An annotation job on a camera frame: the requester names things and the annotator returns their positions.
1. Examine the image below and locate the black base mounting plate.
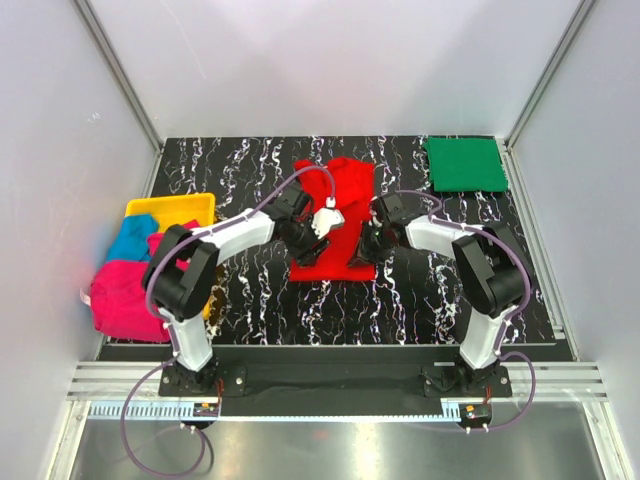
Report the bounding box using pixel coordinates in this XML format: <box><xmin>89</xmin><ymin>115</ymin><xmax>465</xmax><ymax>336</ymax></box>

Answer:
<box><xmin>93</xmin><ymin>340</ymin><xmax>575</xmax><ymax>419</ymax></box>

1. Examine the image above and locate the red t-shirt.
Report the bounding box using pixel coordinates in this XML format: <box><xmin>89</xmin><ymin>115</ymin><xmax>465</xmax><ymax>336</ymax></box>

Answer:
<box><xmin>289</xmin><ymin>157</ymin><xmax>376</xmax><ymax>282</ymax></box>

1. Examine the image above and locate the front aluminium rail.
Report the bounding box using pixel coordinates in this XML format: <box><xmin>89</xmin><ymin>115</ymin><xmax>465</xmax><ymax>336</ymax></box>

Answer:
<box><xmin>66</xmin><ymin>362</ymin><xmax>608</xmax><ymax>423</ymax></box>

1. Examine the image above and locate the blue t-shirt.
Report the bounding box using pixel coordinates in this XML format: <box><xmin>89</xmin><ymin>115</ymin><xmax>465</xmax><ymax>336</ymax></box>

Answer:
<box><xmin>106</xmin><ymin>214</ymin><xmax>159</xmax><ymax>262</ymax></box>

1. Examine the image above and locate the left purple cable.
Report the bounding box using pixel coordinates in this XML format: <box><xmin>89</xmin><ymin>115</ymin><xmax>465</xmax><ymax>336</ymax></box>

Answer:
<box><xmin>121</xmin><ymin>167</ymin><xmax>339</xmax><ymax>476</ymax></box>

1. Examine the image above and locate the aluminium frame post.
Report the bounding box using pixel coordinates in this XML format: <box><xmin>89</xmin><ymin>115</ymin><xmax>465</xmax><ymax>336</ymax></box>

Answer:
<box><xmin>71</xmin><ymin>0</ymin><xmax>164</xmax><ymax>154</ymax></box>
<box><xmin>504</xmin><ymin>0</ymin><xmax>599</xmax><ymax>149</ymax></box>

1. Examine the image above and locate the magenta t-shirt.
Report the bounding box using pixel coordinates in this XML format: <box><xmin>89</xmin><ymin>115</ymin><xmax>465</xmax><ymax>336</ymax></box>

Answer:
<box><xmin>89</xmin><ymin>237</ymin><xmax>170</xmax><ymax>343</ymax></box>

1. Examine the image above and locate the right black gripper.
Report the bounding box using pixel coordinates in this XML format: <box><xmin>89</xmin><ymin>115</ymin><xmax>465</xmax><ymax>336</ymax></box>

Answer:
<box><xmin>348</xmin><ymin>221</ymin><xmax>392</xmax><ymax>269</ymax></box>

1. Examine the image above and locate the yellow plastic bin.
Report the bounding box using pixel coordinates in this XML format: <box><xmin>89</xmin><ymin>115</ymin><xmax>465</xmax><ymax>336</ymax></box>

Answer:
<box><xmin>124</xmin><ymin>193</ymin><xmax>217</xmax><ymax>321</ymax></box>

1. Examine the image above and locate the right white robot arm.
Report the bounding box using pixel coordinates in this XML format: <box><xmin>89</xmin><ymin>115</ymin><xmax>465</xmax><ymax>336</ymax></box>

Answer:
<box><xmin>348</xmin><ymin>190</ymin><xmax>532</xmax><ymax>397</ymax></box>

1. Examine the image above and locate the right aluminium frame post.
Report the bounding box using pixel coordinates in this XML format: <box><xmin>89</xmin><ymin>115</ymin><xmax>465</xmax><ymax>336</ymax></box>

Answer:
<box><xmin>504</xmin><ymin>0</ymin><xmax>599</xmax><ymax>149</ymax></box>

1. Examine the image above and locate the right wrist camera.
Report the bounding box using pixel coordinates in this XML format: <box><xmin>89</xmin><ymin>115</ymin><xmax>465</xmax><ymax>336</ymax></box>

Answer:
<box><xmin>370</xmin><ymin>196</ymin><xmax>395</xmax><ymax>228</ymax></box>

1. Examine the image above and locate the left aluminium frame post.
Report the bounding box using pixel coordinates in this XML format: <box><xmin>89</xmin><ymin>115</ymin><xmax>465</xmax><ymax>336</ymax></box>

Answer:
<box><xmin>71</xmin><ymin>0</ymin><xmax>164</xmax><ymax>154</ymax></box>

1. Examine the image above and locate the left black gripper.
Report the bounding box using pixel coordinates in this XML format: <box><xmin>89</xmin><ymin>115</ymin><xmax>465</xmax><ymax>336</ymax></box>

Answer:
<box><xmin>284</xmin><ymin>215</ymin><xmax>331</xmax><ymax>269</ymax></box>

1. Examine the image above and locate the folded green t-shirt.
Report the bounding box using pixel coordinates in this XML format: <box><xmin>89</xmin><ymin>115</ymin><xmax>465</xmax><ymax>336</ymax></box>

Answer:
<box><xmin>423</xmin><ymin>136</ymin><xmax>508</xmax><ymax>193</ymax></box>

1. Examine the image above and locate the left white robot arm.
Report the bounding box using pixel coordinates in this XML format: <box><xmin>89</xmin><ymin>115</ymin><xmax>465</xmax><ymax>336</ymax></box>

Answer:
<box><xmin>142</xmin><ymin>183</ymin><xmax>344</xmax><ymax>396</ymax></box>

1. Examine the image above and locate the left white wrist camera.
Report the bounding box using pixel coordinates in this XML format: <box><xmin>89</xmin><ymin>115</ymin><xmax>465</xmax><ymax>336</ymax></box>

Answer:
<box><xmin>311</xmin><ymin>197</ymin><xmax>345</xmax><ymax>239</ymax></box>

